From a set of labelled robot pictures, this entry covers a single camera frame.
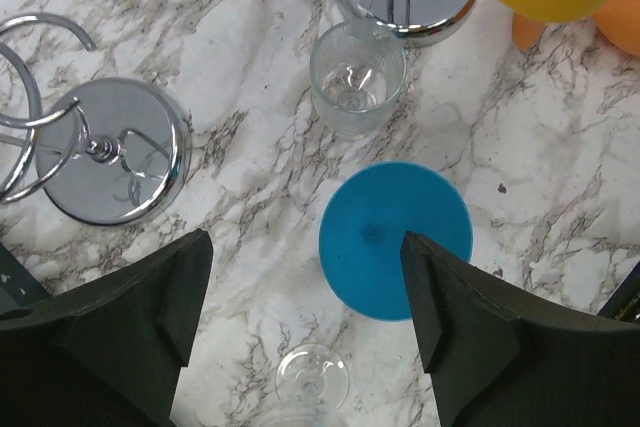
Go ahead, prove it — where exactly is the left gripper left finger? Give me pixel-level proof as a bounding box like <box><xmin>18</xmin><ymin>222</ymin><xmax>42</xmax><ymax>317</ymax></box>
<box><xmin>1</xmin><ymin>229</ymin><xmax>213</xmax><ymax>426</ymax></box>

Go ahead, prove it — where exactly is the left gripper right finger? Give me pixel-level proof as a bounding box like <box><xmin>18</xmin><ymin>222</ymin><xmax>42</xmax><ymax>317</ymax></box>
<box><xmin>402</xmin><ymin>232</ymin><xmax>639</xmax><ymax>426</ymax></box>

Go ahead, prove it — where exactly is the short ribbed clear glass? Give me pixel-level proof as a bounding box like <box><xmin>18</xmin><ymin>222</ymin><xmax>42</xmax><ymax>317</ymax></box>
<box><xmin>309</xmin><ymin>19</ymin><xmax>407</xmax><ymax>140</ymax></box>

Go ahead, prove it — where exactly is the clear stemmed wine glass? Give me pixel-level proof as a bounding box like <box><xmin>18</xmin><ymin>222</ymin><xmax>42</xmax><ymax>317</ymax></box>
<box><xmin>254</xmin><ymin>343</ymin><xmax>349</xmax><ymax>427</ymax></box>

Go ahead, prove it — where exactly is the round chrome glass rack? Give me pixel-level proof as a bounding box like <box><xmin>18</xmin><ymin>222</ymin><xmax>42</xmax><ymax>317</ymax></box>
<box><xmin>1</xmin><ymin>45</ymin><xmax>191</xmax><ymax>226</ymax></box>

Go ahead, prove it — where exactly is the dark tool mat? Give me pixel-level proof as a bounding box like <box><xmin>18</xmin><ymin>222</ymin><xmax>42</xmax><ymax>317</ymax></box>
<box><xmin>0</xmin><ymin>245</ymin><xmax>51</xmax><ymax>314</ymax></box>

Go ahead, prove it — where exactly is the blue plastic goblet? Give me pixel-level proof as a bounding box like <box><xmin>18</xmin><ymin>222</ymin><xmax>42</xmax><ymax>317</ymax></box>
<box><xmin>318</xmin><ymin>161</ymin><xmax>473</xmax><ymax>321</ymax></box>

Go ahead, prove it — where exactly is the orange plastic goblet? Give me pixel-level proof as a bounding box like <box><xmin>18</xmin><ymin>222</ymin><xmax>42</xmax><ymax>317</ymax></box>
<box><xmin>511</xmin><ymin>0</ymin><xmax>640</xmax><ymax>57</ymax></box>

